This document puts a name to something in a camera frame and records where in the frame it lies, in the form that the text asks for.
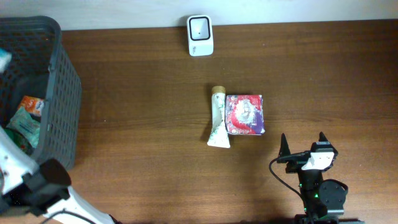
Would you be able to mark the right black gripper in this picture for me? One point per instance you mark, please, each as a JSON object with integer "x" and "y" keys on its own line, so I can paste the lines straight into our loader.
{"x": 296, "y": 162}

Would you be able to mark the red purple tissue pack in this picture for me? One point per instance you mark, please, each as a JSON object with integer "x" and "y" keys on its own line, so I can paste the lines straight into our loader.
{"x": 244, "y": 115}

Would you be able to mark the white tube with cork cap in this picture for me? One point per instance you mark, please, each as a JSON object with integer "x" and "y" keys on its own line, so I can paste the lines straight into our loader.
{"x": 219, "y": 135}

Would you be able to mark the teal wipes packet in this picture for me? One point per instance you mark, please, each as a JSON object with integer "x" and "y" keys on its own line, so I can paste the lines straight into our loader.
{"x": 23, "y": 123}

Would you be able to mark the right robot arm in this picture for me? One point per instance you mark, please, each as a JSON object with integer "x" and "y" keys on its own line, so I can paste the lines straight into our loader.
{"x": 323, "y": 199}

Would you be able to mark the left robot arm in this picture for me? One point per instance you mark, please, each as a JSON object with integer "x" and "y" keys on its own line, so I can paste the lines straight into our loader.
{"x": 43, "y": 190}

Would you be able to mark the white barcode scanner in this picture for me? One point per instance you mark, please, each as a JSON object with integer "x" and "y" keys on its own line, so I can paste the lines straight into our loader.
{"x": 200, "y": 35}

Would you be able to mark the orange snack packet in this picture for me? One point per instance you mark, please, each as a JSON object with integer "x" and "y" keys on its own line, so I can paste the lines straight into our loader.
{"x": 34, "y": 106}

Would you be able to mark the grey plastic mesh basket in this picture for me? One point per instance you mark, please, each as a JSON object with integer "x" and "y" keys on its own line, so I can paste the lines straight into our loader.
{"x": 40, "y": 67}

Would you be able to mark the green bottle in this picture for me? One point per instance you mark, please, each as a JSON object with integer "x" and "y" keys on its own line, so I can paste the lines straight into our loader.
{"x": 20, "y": 141}

